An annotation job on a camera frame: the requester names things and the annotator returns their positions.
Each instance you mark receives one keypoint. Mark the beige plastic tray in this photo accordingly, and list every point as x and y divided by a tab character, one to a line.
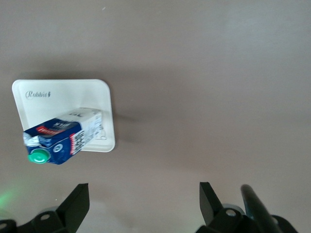
63	97

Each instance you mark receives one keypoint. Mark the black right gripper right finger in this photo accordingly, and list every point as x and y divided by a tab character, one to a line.
213	216

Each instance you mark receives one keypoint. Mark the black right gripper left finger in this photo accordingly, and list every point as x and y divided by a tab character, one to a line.
70	213

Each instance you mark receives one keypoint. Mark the blue white milk carton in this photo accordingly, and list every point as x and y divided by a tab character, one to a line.
60	136

